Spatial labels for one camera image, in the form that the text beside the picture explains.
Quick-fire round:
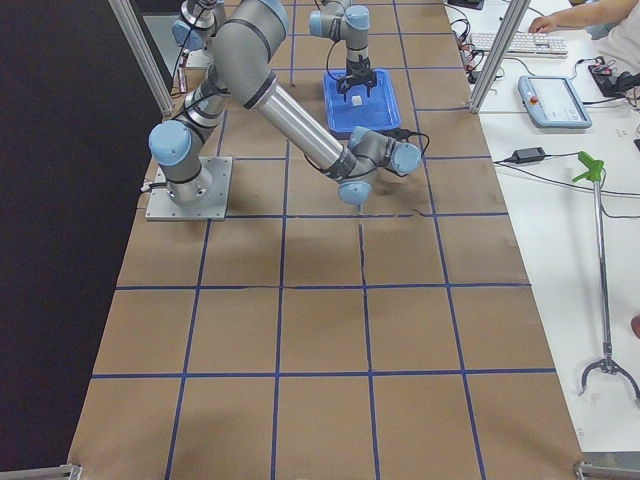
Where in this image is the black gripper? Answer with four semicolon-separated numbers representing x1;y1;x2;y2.
336;55;377;100

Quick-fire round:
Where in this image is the blue plastic tray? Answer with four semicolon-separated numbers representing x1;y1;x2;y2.
323;68;401;139

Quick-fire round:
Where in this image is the person hand at keyboard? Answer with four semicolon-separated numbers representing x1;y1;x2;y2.
528;15;560;33

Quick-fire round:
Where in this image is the white keyboard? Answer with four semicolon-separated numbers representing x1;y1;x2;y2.
470;32;568;58

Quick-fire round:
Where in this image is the black power adapter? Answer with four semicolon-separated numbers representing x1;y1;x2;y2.
511;147;547;164

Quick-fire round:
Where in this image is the robot teach pendant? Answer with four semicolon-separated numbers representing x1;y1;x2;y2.
517;76;592;130

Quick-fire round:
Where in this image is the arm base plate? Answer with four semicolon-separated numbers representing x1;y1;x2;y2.
185;50;213;70
145;156;234;221

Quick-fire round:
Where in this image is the aluminium frame post right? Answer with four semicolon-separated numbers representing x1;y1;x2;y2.
469;0;530;114

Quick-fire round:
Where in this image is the aluminium frame post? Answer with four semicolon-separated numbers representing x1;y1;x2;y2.
469;0;530;114
109;0;174;117

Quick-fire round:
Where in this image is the aluminium frame post left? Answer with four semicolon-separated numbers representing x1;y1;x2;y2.
109;0;174;117

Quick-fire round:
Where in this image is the green handled reacher grabber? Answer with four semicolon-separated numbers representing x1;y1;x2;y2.
572;151;639;405

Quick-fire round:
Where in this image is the black device with cables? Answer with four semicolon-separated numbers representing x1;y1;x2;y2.
588;65;639;98

